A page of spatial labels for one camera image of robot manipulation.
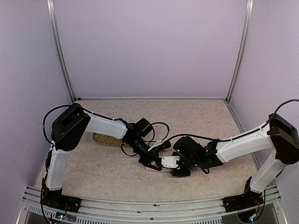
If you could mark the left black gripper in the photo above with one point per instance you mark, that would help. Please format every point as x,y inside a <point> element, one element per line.
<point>146,158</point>

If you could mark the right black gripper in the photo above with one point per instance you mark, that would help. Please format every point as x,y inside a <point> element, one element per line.
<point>178,168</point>

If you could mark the pink and black umbrella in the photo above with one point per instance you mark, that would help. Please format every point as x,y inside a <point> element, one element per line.
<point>165,153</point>

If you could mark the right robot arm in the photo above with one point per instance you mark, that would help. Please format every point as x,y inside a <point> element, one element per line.
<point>275,134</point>

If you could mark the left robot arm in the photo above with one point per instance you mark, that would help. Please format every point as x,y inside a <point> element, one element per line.
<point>68,129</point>

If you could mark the woven bamboo tray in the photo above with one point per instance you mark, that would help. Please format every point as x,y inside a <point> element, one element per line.
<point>107,140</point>

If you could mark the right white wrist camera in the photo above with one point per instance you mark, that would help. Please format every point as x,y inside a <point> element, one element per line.
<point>170,161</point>

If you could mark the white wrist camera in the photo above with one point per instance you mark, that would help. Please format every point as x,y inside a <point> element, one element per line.
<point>155,144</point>
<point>170,161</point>

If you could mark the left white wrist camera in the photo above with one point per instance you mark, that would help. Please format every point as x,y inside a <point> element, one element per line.
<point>155,144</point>

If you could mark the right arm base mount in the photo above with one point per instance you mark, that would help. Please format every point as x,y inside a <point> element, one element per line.
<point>239,202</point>

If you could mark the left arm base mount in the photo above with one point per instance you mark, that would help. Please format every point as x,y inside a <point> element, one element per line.
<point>62,202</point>

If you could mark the aluminium front rail frame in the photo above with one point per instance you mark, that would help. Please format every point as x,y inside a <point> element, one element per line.
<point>100,211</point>

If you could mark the right aluminium corner post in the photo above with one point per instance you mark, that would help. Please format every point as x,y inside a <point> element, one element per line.
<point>241,50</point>

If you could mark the aluminium corner post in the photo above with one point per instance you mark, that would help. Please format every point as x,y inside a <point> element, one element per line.
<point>241,50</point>
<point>59,49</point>

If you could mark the left aluminium corner post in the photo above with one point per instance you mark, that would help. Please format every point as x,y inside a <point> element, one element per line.
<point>59,49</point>

